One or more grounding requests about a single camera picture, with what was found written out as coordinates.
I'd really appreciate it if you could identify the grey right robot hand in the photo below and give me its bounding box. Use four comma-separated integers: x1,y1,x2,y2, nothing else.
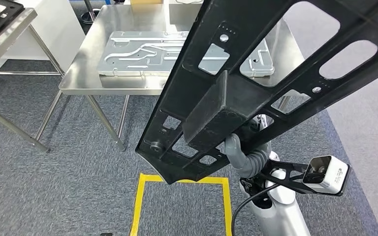
224,133,248,168

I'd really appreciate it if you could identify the black plastic plate bracket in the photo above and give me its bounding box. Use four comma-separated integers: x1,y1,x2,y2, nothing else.
0,0,26,49
134,0,378,185

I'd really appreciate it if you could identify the stainless steel workbench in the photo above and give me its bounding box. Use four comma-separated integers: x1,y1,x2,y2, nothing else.
58,3,307,152
0,8,66,154

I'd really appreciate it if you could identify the yellow floor tape square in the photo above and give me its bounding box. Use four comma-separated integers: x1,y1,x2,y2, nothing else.
129,173,233,236

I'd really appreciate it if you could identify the embossed aluminium plate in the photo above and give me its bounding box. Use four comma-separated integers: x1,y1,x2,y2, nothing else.
96,30,276,78

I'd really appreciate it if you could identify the chrome stanchion with round base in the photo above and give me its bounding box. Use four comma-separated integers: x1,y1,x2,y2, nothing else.
79,0,102,25

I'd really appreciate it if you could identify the white cabinet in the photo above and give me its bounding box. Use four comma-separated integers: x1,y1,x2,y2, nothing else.
0,0,86,88

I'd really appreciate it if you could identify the black camera cable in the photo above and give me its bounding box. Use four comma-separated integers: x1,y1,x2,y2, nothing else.
231,184,279,236

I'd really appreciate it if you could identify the black wrist camera mount bracket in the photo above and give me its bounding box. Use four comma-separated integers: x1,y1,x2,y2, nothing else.
241,159,343,197

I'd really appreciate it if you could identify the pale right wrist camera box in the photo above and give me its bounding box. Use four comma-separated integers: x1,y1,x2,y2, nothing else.
302,155,351,195

